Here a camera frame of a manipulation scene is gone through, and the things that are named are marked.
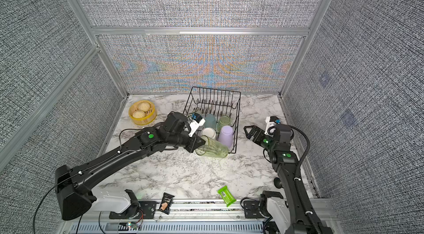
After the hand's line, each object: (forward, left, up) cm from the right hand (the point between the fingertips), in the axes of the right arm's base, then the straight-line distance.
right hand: (251, 130), depth 80 cm
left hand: (-9, +22, +5) cm, 24 cm away
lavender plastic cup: (-1, +12, -4) cm, 13 cm away
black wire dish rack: (+29, +15, -11) cm, 35 cm away
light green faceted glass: (+20, +12, -19) cm, 30 cm away
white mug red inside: (+3, +21, -6) cm, 22 cm away
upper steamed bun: (+25, +63, -10) cm, 68 cm away
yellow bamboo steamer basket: (+19, +57, -12) cm, 61 cm away
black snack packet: (-28, +40, -16) cm, 51 cm away
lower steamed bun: (+19, +65, -11) cm, 68 cm away
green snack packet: (-25, +13, -17) cm, 33 cm away
